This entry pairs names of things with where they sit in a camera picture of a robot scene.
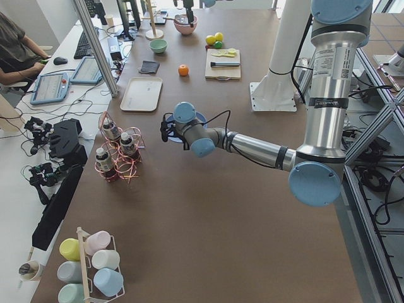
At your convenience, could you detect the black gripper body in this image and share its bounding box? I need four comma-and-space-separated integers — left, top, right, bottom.
182, 0, 194, 13
175, 126, 190, 151

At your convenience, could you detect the blue plate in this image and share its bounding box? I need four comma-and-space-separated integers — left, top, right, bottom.
166, 112, 208, 143

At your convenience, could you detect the orange fruit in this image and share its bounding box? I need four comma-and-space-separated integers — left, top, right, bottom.
177, 64, 189, 76

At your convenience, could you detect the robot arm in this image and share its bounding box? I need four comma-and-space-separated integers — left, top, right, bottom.
174, 0, 217, 28
170, 1, 372, 207

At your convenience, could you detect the metal ice scoop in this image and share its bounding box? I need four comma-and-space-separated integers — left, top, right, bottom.
165, 15, 188, 24

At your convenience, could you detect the pink bowl with ice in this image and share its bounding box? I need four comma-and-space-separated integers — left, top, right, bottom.
174, 15, 198, 35

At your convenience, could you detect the whole lemon two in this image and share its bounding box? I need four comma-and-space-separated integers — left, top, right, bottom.
214, 32, 223, 42

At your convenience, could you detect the green lime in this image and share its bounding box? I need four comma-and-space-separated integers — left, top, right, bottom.
213, 41, 223, 49

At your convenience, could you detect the wooden cup tree stand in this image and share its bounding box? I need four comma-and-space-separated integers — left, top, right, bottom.
144, 0, 164, 40

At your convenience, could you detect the green bowl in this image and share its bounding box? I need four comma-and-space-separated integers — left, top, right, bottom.
149, 39, 167, 54

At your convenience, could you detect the cream rabbit tray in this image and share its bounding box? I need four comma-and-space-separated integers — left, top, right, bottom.
120, 77, 163, 112

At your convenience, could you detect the tea bottle two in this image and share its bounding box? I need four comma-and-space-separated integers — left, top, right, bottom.
120, 132, 140, 159

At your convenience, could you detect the yellow plastic knife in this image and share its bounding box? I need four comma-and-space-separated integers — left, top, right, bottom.
211, 51, 237, 57

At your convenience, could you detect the wooden cutting board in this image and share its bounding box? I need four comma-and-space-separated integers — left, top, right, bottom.
205, 48, 241, 80

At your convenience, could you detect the grey folded cloth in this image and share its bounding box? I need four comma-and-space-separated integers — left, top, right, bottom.
138, 60, 160, 74

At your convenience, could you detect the tea bottle one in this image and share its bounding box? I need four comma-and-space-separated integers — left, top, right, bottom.
102, 121, 121, 141

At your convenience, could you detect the tea bottle three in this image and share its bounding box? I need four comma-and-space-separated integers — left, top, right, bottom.
95, 147, 118, 182

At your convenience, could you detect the teach pendant far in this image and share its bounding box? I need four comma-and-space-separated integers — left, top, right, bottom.
70, 57, 102, 85

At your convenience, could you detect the teach pendant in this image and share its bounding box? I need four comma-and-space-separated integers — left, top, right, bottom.
30, 73, 69, 105
70, 57, 102, 85

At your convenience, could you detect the black keyboard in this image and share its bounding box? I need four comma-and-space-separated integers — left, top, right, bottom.
73, 31, 93, 59

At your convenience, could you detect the teach pendant near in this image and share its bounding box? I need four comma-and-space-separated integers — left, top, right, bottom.
30, 73, 69, 105

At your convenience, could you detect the pink cup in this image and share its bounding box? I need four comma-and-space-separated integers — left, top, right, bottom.
84, 230, 111, 256

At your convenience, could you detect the black computer mouse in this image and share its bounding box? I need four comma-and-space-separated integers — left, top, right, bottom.
53, 57, 68, 66

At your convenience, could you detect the wooden cup rack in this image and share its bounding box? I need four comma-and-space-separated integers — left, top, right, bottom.
76, 227, 126, 302

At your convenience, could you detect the white cup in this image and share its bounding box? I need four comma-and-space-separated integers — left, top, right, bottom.
92, 249, 121, 270

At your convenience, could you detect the yellow cup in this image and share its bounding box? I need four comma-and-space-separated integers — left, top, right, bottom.
59, 238, 80, 261

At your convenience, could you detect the blue cup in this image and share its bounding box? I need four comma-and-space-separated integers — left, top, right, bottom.
93, 268, 124, 297

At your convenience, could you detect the seated person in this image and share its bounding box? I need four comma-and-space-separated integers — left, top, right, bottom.
1, 14, 50, 85

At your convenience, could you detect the grey cup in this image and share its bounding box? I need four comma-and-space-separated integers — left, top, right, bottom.
57, 261, 82, 283

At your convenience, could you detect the green cup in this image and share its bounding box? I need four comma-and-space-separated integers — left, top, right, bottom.
57, 283, 85, 303

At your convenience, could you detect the paper cup with utensils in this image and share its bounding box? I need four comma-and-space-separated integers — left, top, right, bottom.
18, 260, 45, 282

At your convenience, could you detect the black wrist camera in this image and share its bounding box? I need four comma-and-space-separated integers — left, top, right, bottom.
160, 113, 175, 142

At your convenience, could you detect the copper wire bottle rack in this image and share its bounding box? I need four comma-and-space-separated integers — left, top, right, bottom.
94, 111, 145, 182

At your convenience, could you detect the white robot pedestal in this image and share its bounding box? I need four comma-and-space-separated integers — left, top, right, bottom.
250, 0, 311, 112

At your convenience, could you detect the aluminium frame post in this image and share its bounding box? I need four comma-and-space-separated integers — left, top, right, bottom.
73, 0, 119, 97

